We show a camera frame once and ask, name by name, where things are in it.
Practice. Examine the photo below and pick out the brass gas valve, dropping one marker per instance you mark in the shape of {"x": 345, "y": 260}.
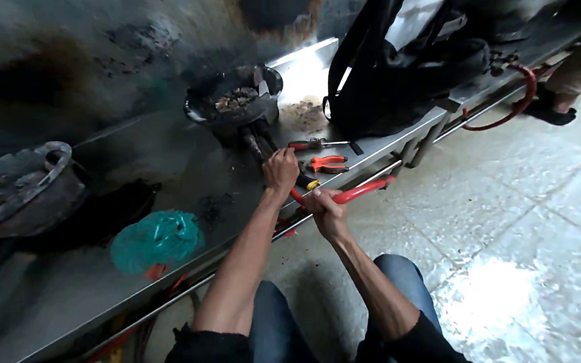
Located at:
{"x": 497, "y": 63}

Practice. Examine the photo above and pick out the red and black screwdriver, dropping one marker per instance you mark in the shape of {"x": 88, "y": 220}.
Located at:
{"x": 315, "y": 144}

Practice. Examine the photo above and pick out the person's right thumb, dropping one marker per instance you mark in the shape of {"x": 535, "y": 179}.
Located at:
{"x": 320, "y": 197}

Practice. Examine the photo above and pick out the pile of brown debris chunks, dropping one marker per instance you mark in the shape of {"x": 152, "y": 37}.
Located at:
{"x": 236, "y": 100}

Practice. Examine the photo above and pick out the black burner pipe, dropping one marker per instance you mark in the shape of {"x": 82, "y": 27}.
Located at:
{"x": 257, "y": 146}

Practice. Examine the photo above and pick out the metal counter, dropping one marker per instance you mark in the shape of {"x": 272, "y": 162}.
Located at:
{"x": 179, "y": 196}

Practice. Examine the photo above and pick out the person's left hand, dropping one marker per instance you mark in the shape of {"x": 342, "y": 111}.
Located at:
{"x": 281, "y": 172}

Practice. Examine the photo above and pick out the person's left fingers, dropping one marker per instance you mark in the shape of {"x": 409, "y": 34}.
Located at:
{"x": 283, "y": 154}

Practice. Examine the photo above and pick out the black tube with yellow end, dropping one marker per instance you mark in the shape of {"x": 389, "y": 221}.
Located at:
{"x": 306, "y": 181}

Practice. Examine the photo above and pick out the person's right hand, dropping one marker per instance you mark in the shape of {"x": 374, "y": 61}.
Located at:
{"x": 330, "y": 217}

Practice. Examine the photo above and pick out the black round burner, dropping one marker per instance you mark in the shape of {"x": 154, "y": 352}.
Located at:
{"x": 240, "y": 118}

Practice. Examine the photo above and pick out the teal plastic bag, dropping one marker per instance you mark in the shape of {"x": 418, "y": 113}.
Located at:
{"x": 154, "y": 244}

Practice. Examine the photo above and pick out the small red object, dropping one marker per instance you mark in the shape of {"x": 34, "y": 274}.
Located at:
{"x": 156, "y": 272}

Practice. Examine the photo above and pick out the scattered brown crumbs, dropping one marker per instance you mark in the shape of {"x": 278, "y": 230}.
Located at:
{"x": 303, "y": 113}

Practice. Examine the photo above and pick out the orange and black pliers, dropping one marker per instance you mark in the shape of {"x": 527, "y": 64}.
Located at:
{"x": 327, "y": 161}

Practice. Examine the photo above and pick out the person's left forearm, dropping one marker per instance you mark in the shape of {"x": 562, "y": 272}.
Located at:
{"x": 240, "y": 272}

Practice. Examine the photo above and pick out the person's right fingers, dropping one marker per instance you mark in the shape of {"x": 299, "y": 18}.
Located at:
{"x": 336, "y": 192}

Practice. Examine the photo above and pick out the person's legs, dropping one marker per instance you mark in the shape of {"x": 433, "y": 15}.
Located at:
{"x": 280, "y": 327}

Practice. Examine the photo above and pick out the person's right forearm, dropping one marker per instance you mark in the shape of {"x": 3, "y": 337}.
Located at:
{"x": 371, "y": 292}

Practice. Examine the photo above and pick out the long metal gas pipe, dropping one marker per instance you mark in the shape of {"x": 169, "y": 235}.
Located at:
{"x": 472, "y": 116}

